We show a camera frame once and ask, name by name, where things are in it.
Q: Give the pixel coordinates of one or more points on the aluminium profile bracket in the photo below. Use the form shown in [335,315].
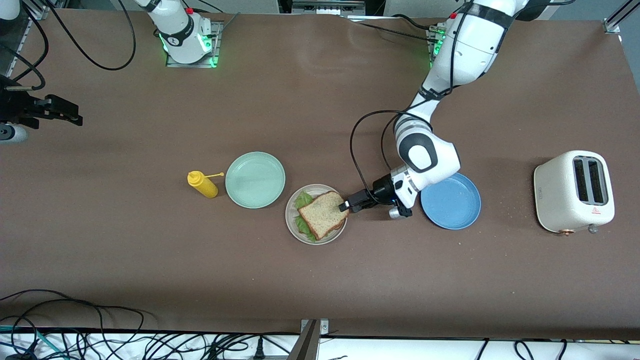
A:
[307,345]

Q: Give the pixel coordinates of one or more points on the metal box device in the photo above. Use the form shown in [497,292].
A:
[327,7]

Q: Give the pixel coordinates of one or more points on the beige plate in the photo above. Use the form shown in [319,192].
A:
[292,225]

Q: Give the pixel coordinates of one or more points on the mint green plate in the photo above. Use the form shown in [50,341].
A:
[255,180]

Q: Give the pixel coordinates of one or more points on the aluminium frame profile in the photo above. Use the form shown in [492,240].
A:
[617,20]

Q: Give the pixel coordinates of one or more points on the yellow mustard squeeze bottle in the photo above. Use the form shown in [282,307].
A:
[204,185]

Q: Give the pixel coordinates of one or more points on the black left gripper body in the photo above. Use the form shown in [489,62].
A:
[381,192]

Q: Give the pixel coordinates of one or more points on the dark glass panel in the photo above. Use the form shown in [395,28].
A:
[7,40]

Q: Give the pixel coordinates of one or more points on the aluminium frame rail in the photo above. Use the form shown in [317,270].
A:
[20,40]

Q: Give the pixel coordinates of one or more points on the white toaster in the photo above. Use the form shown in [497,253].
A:
[555,195]

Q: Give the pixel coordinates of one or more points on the green lettuce leaf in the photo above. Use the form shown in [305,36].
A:
[302,200]

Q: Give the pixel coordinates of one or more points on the blue plate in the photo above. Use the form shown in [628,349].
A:
[452,205]

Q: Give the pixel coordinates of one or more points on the brown bread slice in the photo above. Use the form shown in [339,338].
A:
[322,215]

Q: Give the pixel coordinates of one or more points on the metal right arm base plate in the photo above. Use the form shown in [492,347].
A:
[216,50]

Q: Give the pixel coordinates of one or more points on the black power plug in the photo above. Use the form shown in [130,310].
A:
[259,350]

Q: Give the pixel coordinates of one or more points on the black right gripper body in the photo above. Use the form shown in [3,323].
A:
[15,108]

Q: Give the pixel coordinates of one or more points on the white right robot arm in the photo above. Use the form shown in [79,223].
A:
[180,35]

